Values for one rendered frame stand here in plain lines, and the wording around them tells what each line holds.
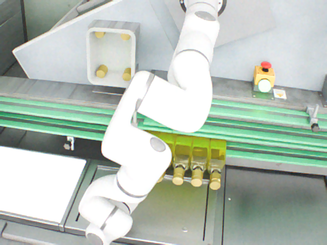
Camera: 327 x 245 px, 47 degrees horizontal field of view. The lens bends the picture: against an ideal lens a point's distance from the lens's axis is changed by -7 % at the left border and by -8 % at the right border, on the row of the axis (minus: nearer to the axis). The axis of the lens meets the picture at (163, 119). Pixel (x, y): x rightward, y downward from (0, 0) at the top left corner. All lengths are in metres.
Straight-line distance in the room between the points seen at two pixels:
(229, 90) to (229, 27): 0.22
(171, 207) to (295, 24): 0.75
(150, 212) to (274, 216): 0.44
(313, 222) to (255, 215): 0.21
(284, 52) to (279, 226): 0.61
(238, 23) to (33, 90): 0.81
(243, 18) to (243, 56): 0.17
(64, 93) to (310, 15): 0.95
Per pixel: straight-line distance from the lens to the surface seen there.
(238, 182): 1.51
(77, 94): 1.53
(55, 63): 1.60
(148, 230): 1.26
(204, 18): 1.04
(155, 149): 0.81
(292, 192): 1.53
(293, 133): 1.43
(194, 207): 1.34
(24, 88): 1.61
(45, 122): 1.56
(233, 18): 1.35
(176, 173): 1.24
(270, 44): 1.44
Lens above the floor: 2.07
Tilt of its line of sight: 55 degrees down
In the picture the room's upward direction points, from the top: 166 degrees counter-clockwise
